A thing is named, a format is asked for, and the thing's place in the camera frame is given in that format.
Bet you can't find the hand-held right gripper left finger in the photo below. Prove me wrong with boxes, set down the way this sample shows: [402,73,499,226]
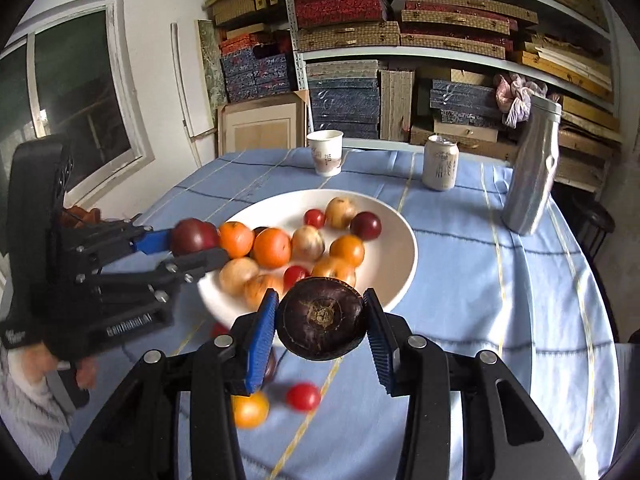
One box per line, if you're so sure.
[60,287,281,480]

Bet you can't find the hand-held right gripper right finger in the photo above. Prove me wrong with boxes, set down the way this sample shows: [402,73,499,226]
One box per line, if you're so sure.
[362,287,583,480]

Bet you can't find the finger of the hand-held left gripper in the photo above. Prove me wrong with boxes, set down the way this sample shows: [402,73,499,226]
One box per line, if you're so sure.
[75,247,231,311]
[75,215,176,273]

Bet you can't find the tan round fruit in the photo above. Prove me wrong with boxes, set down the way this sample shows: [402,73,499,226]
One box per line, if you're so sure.
[291,225,326,262]
[325,196,358,231]
[219,257,261,297]

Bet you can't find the spotted orange-tan fruit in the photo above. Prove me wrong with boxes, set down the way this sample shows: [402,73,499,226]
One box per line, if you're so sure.
[244,274,285,313]
[311,255,357,288]

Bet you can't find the yellow-orange round fruit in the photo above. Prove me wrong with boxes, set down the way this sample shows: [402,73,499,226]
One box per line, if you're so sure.
[231,391,271,430]

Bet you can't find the white plate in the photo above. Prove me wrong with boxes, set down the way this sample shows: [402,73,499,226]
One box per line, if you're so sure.
[197,188,418,333]

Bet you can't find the person's left forearm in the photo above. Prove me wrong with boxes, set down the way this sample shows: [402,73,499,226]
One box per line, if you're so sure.
[0,355,76,461]

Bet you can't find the person's left hand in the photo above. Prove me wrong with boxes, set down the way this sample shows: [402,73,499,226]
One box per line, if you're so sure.
[15,347,99,392]

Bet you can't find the blue checked tablecloth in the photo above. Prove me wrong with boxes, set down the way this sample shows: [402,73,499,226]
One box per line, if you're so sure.
[50,147,621,480]

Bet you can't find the wooden framed panel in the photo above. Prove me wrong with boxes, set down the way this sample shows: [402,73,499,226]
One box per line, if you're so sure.
[216,92,308,158]

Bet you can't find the white curved strip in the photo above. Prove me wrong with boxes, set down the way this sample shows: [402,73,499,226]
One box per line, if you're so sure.
[170,22,203,168]

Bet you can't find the white paper cup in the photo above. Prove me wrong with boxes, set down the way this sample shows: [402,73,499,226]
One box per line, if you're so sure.
[306,130,345,177]

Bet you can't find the dark window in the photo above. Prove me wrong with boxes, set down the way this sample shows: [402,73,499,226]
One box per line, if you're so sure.
[0,0,156,201]

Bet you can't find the green marbled panel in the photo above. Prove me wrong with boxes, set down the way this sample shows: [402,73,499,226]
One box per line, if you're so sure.
[197,20,228,108]

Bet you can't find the white drink can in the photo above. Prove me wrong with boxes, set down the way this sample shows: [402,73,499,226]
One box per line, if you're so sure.
[422,134,460,192]

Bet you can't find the stack of blue red boxes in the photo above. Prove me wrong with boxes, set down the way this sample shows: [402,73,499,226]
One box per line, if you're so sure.
[220,35,296,103]

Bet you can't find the white metal shelf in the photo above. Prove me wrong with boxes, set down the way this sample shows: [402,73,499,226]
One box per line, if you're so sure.
[280,0,623,196]

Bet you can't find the stack of grey-blue boxes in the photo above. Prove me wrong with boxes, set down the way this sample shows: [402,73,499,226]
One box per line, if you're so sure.
[306,60,382,141]

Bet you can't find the silver metal bottle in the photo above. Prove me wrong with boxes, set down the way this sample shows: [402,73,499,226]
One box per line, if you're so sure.
[501,94,562,237]

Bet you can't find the upright woven box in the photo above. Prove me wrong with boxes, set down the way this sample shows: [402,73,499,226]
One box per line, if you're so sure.
[380,69,416,142]

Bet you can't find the black stool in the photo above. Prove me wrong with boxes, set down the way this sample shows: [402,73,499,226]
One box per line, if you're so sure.
[570,195,616,261]

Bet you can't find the stack of dark blue boxes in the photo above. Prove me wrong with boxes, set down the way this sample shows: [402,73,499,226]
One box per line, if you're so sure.
[430,79,503,128]

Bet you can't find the pink cloth bundle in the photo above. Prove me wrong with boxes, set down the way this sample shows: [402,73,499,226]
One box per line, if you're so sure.
[494,72,548,128]

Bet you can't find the stack of red woven boxes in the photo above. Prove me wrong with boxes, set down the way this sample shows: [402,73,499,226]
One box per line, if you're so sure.
[290,0,538,61]

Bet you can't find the stack of light wooden boxes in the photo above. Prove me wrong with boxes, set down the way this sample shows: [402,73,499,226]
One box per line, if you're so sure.
[500,0,623,191]

